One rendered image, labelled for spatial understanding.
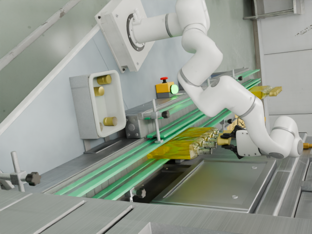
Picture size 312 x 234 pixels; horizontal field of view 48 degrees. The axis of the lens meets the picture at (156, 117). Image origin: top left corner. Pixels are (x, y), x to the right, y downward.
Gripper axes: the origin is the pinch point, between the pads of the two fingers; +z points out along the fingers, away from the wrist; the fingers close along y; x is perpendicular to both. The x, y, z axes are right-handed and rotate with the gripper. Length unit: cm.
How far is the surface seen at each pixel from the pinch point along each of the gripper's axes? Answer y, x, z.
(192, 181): -12.9, 14.3, 8.0
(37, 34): 55, 18, 95
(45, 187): 5, 71, 12
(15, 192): 22, 97, -30
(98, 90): 27, 38, 27
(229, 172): -12.8, 0.0, 0.2
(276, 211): -13.5, 22.6, -29.3
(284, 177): -13.0, -3.2, -20.8
